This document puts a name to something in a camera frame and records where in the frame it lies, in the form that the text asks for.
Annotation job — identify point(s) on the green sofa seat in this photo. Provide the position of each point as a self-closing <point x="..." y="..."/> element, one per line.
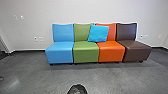
<point x="85" y="51"/>

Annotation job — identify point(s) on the cyan square pillow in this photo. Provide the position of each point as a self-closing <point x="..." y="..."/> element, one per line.
<point x="98" y="33"/>

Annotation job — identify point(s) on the blue sofa seat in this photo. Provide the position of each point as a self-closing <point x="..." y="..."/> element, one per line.
<point x="60" y="51"/>

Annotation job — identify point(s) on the orange sofa seat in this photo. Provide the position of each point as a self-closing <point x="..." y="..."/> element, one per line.
<point x="111" y="51"/>

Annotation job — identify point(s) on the brown sofa seat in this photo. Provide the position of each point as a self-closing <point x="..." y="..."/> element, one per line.
<point x="135" y="50"/>

